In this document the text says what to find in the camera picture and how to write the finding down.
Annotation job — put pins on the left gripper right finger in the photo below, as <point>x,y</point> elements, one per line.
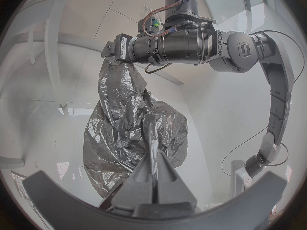
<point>172,188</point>

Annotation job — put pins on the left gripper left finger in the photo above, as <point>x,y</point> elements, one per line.
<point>136,188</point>

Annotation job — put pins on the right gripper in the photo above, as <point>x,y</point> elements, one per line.
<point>172,47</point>

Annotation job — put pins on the black plastic bag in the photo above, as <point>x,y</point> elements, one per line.
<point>120,128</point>

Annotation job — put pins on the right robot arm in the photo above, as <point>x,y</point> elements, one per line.
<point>242,51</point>

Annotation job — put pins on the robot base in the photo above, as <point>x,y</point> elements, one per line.
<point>237,178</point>

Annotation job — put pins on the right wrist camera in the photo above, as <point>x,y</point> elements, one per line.
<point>150,27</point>

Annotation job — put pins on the grey chair with white frame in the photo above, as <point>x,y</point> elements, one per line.
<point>54,56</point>

